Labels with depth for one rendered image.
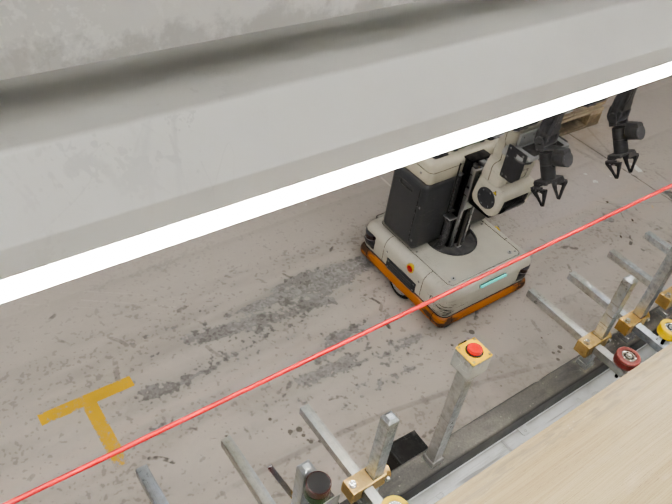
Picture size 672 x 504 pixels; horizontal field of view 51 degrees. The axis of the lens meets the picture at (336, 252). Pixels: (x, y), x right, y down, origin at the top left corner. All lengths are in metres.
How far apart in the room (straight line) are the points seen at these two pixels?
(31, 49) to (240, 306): 3.23
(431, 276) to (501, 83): 2.96
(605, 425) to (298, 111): 1.97
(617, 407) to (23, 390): 2.34
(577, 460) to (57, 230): 1.94
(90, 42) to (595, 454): 2.01
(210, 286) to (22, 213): 3.29
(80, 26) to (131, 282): 3.35
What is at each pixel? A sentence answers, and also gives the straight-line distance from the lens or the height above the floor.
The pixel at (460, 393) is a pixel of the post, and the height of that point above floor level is 1.07.
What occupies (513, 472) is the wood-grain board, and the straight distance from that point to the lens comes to 2.07.
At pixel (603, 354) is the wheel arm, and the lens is 2.55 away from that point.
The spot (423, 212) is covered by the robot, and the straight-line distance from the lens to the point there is 3.37.
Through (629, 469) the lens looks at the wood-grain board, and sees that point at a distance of 2.23.
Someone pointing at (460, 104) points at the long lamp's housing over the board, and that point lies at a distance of 0.47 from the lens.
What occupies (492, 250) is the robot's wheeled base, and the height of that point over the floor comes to 0.28.
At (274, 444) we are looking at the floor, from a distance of 3.05.
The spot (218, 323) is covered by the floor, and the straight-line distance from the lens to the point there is 3.45.
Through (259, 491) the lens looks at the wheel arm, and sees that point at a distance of 1.95.
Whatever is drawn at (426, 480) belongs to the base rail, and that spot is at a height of 0.69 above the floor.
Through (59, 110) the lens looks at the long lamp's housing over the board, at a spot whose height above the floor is 2.38.
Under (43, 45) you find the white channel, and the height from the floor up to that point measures 2.42.
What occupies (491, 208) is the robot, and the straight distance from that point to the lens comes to 3.24.
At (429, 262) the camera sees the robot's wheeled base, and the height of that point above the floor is 0.28.
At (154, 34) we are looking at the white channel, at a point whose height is 2.42.
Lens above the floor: 2.57
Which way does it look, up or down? 42 degrees down
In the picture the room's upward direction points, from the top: 9 degrees clockwise
